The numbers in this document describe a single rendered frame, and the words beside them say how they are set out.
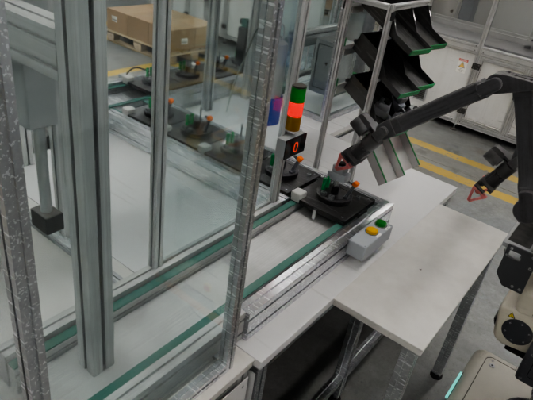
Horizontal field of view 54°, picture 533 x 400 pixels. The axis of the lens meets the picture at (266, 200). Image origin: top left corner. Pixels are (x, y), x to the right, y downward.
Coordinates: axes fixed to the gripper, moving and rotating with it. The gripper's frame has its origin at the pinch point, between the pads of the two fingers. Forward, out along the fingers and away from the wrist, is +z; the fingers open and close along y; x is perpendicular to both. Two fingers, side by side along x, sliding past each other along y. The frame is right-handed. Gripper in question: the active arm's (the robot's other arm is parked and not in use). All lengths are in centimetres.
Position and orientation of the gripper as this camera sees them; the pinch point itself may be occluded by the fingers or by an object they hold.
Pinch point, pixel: (339, 166)
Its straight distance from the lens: 196.9
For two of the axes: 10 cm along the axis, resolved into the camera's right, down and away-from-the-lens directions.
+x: 5.6, 8.2, -1.0
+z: -5.6, 4.7, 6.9
